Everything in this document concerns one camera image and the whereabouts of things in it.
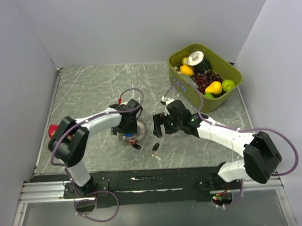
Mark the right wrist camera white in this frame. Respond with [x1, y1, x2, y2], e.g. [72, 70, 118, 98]
[160, 96, 174, 107]

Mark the large metal keyring with keys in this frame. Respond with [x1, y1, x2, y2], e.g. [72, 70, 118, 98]
[117, 120, 147, 144]

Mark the yellow pear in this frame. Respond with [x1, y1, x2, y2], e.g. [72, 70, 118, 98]
[205, 81, 223, 95]

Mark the dark red grapes bunch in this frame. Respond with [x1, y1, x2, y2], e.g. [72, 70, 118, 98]
[192, 71, 225, 98]

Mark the orange fruit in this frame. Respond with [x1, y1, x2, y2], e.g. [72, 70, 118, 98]
[180, 64, 194, 77]

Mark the red key tag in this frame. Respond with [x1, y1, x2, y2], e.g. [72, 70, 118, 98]
[128, 139, 138, 145]

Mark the green lime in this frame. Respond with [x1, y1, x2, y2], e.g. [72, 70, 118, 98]
[221, 79, 236, 92]

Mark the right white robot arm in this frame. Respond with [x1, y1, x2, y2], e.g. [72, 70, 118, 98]
[153, 97, 282, 189]

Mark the black can with white lid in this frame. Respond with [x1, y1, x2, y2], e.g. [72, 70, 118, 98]
[187, 51, 211, 74]

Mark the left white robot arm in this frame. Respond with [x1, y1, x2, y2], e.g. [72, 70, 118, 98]
[48, 99, 146, 197]

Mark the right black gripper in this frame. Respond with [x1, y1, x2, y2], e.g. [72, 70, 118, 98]
[152, 111, 183, 138]

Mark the aluminium rail frame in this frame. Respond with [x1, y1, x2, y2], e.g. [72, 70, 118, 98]
[17, 169, 285, 205]

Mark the black-headed key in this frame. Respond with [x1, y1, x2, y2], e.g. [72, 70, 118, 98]
[129, 143, 141, 151]
[151, 142, 161, 160]

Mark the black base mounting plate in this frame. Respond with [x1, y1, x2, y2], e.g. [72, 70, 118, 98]
[63, 167, 241, 209]

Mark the loose black-headed key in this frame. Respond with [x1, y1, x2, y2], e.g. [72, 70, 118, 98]
[151, 142, 161, 160]

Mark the red dragon fruit toy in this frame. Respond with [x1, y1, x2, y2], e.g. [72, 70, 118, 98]
[48, 124, 58, 139]

